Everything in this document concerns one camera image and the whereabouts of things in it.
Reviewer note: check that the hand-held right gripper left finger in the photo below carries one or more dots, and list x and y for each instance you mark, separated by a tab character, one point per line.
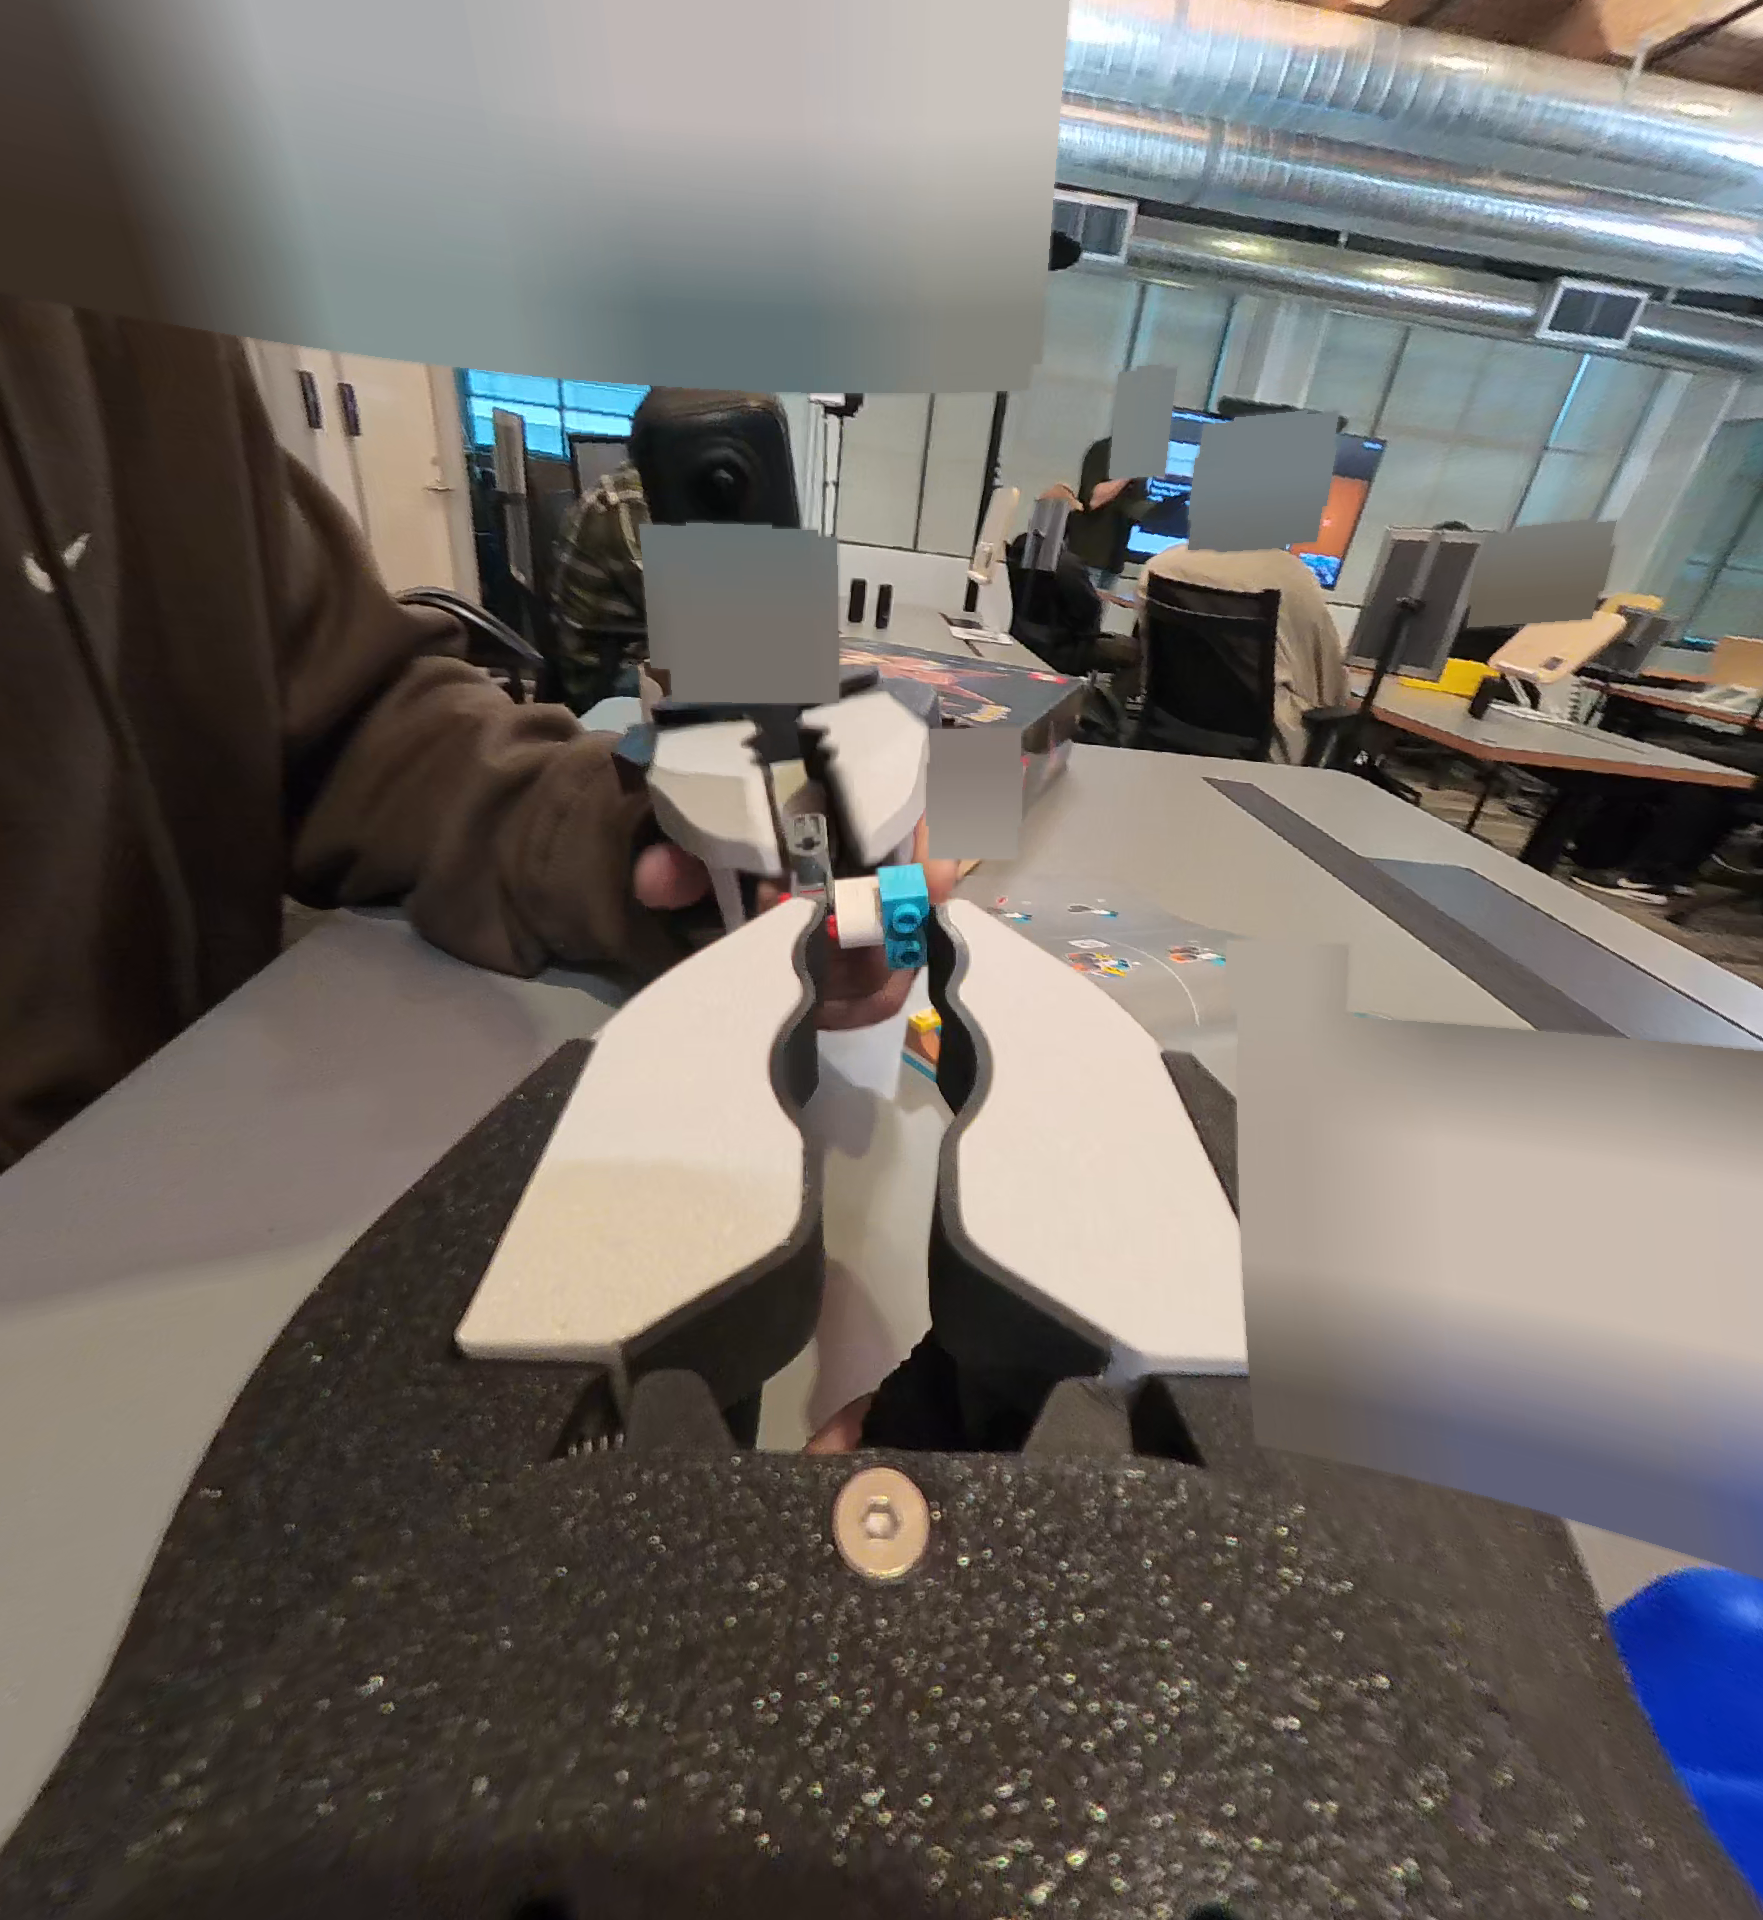
657	1170

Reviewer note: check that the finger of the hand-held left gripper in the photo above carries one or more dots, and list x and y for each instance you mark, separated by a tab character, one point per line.
883	780
700	794

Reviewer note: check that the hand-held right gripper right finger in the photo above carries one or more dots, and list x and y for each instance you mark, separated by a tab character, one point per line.
1091	1170

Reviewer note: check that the small toy brick assembly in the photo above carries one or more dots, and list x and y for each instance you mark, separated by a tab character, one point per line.
904	908

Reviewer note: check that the person's left forearm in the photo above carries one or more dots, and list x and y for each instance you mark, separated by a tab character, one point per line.
521	840

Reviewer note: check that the brown-topped desk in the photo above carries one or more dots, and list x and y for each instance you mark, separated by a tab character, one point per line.
1571	735

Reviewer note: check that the person's left hand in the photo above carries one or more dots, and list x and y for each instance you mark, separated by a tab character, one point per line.
670	878

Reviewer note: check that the printed cardboard toy box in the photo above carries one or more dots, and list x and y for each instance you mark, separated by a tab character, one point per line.
971	698

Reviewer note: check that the colourful toy brick build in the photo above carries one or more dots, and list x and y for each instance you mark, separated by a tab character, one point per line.
923	1026

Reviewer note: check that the white phone stand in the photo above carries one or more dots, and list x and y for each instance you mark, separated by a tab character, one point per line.
987	555

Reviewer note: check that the black mesh office chair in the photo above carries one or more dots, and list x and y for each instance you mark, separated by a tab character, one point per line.
1211	660

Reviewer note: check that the air vent grille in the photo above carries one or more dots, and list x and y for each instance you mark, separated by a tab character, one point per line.
1098	229
1594	312

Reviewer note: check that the grey monitor on stand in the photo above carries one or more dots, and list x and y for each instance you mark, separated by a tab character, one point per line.
1421	600

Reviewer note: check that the person's brown jacket torso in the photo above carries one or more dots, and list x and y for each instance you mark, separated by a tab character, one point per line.
102	751

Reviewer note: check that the wooden laptop stand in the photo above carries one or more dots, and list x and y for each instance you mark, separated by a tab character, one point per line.
1550	645

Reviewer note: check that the blue plastic bin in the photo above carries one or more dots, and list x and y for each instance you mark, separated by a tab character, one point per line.
1751	1725

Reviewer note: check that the wall screen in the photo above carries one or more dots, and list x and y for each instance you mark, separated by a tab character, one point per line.
1358	517

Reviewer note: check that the slim silver air duct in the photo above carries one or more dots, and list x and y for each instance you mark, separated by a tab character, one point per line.
1421	276

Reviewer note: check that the large silver air duct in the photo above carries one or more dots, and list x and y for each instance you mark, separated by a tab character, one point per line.
1421	119

